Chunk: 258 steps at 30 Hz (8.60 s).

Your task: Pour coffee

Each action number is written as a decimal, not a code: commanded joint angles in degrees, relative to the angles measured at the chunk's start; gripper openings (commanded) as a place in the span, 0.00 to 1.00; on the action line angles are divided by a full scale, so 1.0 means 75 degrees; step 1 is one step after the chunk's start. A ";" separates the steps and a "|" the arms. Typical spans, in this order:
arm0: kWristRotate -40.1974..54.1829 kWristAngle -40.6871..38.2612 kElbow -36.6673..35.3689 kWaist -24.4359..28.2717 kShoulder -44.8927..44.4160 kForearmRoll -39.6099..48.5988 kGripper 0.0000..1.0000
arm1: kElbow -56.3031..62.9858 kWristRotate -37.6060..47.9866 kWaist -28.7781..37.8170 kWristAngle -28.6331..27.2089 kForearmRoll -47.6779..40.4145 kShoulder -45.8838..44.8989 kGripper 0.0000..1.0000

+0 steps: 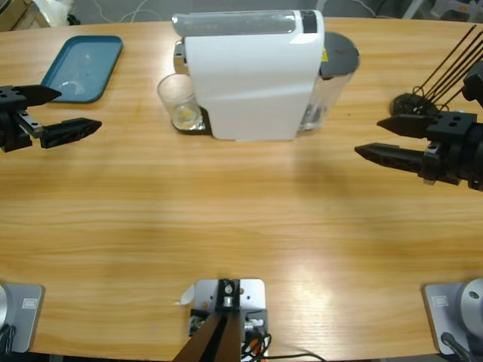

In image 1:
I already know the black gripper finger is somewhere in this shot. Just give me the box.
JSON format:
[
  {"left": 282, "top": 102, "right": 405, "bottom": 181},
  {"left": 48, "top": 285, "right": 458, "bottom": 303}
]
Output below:
[
  {"left": 0, "top": 84, "right": 63, "bottom": 110},
  {"left": 354, "top": 142, "right": 441, "bottom": 179},
  {"left": 376, "top": 112, "right": 475, "bottom": 140},
  {"left": 40, "top": 118, "right": 103, "bottom": 149}
]

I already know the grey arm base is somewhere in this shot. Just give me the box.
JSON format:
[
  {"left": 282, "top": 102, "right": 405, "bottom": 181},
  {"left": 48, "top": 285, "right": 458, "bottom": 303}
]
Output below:
[
  {"left": 0, "top": 282, "right": 46, "bottom": 354},
  {"left": 421, "top": 278, "right": 483, "bottom": 356}
]

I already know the teal plastic tray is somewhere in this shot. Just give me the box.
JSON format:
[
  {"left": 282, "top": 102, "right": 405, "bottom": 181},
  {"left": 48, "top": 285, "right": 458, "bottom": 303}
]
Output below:
[{"left": 39, "top": 35, "right": 125, "bottom": 104}]

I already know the dark brown post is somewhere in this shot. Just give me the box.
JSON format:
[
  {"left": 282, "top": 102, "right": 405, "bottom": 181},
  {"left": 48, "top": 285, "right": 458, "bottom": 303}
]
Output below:
[{"left": 172, "top": 311, "right": 242, "bottom": 362}]

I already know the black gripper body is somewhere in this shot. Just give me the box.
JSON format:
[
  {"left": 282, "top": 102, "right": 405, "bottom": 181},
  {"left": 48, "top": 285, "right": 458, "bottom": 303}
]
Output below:
[
  {"left": 0, "top": 102, "right": 45, "bottom": 154},
  {"left": 424, "top": 122, "right": 483, "bottom": 193}
]

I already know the white floor cable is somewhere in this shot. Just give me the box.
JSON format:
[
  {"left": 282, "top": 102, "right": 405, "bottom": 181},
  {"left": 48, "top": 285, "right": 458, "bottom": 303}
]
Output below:
[{"left": 92, "top": 0, "right": 188, "bottom": 24}]

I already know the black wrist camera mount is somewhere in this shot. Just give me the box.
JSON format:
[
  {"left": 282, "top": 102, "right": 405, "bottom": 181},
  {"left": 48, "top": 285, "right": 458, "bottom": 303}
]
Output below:
[{"left": 462, "top": 62, "right": 483, "bottom": 114}]

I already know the white capsule coffee machine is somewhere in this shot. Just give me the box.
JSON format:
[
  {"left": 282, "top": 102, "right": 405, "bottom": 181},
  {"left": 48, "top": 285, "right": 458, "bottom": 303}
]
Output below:
[{"left": 171, "top": 9, "right": 326, "bottom": 143}]

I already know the clear glass cup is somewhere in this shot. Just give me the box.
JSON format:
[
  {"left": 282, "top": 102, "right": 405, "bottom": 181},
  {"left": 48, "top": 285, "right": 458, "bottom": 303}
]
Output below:
[{"left": 157, "top": 73, "right": 201, "bottom": 131}]

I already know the black connector box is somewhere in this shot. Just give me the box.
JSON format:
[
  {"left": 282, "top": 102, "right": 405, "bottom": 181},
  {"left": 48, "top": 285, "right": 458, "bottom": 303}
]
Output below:
[{"left": 243, "top": 308, "right": 269, "bottom": 335}]

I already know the thin black cable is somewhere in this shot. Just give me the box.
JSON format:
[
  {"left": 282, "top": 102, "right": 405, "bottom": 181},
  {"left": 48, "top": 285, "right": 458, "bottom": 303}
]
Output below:
[{"left": 263, "top": 351, "right": 328, "bottom": 362}]

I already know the black base cable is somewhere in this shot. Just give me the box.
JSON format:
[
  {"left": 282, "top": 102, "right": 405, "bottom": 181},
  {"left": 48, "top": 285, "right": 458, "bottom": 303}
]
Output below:
[
  {"left": 440, "top": 331, "right": 475, "bottom": 362},
  {"left": 0, "top": 323, "right": 17, "bottom": 354}
]

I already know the black and orange cable bundle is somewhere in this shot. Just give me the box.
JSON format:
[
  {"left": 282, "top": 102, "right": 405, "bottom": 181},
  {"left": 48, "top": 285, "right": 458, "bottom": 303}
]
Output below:
[{"left": 240, "top": 330, "right": 273, "bottom": 362}]

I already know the white tape tag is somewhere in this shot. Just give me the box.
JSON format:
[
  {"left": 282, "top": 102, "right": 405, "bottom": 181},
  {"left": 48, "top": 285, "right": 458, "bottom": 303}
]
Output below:
[{"left": 173, "top": 284, "right": 196, "bottom": 306}]

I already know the white metal mount plate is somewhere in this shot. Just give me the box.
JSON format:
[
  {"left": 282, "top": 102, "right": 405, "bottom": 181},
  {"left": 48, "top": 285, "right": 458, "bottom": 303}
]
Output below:
[{"left": 193, "top": 278, "right": 267, "bottom": 358}]

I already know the white plastic stool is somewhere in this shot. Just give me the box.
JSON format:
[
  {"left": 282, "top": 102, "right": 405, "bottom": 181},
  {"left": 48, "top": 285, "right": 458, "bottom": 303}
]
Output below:
[{"left": 399, "top": 0, "right": 483, "bottom": 20}]

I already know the black wire capsule holder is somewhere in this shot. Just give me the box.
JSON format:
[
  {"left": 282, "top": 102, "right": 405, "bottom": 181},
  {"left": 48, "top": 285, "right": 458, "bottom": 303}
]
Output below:
[{"left": 390, "top": 24, "right": 483, "bottom": 118}]

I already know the brown cardboard box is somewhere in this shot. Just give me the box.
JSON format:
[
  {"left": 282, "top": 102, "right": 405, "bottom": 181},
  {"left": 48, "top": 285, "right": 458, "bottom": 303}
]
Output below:
[{"left": 0, "top": 0, "right": 35, "bottom": 32}]

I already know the black post bracket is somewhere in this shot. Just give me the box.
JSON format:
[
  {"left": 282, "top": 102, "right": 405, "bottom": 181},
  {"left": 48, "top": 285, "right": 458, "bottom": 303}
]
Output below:
[{"left": 214, "top": 278, "right": 242, "bottom": 313}]

